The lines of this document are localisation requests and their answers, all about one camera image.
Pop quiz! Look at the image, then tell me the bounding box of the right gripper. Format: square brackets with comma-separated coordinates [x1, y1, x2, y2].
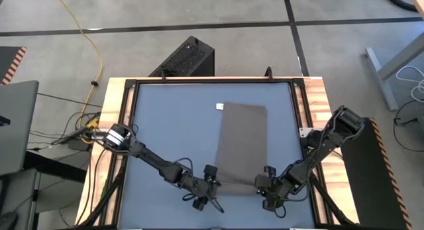
[254, 174, 301, 212]

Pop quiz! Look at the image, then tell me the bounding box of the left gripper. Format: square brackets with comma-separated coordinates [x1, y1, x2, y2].
[180, 172, 222, 212]

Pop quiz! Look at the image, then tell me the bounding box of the grey-beige terry towel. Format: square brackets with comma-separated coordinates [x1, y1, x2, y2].
[214, 101, 268, 197]

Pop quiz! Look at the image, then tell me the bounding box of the black rig brace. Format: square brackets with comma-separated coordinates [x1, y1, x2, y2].
[309, 175, 350, 227]
[78, 170, 126, 228]

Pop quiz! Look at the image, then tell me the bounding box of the black mat with striped edge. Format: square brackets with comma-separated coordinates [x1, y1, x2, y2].
[0, 46, 28, 86]
[340, 117, 413, 230]

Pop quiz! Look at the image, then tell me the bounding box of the wooden butcher-block table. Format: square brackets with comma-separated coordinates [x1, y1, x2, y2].
[75, 76, 361, 229]

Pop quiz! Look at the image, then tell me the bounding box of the black computer tower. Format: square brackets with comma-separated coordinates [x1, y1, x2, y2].
[148, 35, 216, 78]

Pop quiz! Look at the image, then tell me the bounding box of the black power strip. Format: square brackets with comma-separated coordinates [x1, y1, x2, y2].
[51, 125, 109, 146]

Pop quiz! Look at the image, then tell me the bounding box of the grey side table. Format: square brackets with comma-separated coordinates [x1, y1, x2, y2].
[0, 142, 89, 230]

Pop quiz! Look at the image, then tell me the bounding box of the grey metal desk leg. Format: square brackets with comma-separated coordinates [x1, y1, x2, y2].
[365, 32, 424, 111]

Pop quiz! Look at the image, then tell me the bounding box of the grey laptop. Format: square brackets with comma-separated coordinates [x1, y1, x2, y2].
[0, 80, 40, 176]

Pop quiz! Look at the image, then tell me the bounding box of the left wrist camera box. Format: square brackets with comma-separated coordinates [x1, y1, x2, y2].
[202, 164, 219, 182]

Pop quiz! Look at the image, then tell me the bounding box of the silver metal bracket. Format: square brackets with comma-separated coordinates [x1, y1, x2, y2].
[299, 126, 315, 139]

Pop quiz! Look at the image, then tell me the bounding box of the black table frame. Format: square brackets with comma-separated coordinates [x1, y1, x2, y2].
[117, 78, 315, 230]

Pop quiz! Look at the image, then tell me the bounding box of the black floor cable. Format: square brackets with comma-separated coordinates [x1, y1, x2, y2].
[393, 99, 424, 154]

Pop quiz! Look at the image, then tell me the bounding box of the yellow power cable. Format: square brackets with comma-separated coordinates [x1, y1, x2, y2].
[54, 0, 104, 146]

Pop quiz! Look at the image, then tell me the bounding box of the white cable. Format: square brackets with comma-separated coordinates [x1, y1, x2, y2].
[396, 64, 424, 103]

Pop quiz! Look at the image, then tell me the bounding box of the black hose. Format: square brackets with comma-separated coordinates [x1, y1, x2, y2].
[384, 0, 421, 13]

